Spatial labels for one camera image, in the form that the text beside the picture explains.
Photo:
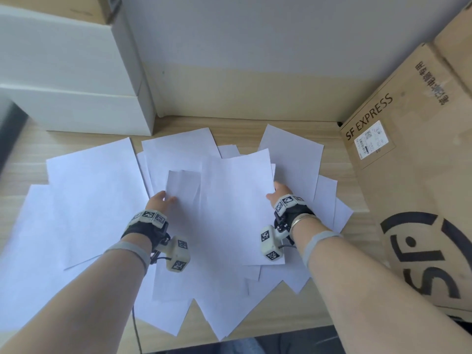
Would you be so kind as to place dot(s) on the person's right hand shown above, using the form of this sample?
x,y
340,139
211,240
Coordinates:
x,y
282,190

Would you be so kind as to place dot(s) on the white marker wrist camera rig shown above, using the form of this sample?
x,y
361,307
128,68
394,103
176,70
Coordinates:
x,y
140,228
298,211

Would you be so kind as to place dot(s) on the large printed cardboard box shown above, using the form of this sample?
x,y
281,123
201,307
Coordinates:
x,y
424,180

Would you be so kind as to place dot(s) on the person's right forearm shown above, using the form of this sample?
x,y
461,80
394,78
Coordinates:
x,y
368,291

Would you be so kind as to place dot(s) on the tall white box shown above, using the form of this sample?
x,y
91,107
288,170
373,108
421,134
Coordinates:
x,y
66,51

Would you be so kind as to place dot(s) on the beige desk back panel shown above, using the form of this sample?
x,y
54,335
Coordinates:
x,y
258,95

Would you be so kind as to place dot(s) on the white shipping label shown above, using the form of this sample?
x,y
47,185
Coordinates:
x,y
370,139

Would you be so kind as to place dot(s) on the plain cardboard box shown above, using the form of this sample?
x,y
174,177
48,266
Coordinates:
x,y
457,44

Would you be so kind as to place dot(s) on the person's left forearm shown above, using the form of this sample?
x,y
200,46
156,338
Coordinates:
x,y
73,302

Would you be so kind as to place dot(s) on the person's left hand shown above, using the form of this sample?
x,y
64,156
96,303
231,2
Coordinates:
x,y
158,202

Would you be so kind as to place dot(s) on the pile of white papers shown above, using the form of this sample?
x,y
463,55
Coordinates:
x,y
92,199

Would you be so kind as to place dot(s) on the small cardboard box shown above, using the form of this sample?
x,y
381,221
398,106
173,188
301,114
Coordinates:
x,y
55,5

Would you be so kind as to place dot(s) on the flat white box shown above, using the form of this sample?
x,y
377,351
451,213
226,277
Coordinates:
x,y
73,110

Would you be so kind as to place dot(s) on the grey forearm band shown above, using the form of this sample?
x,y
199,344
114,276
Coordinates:
x,y
317,239
129,248

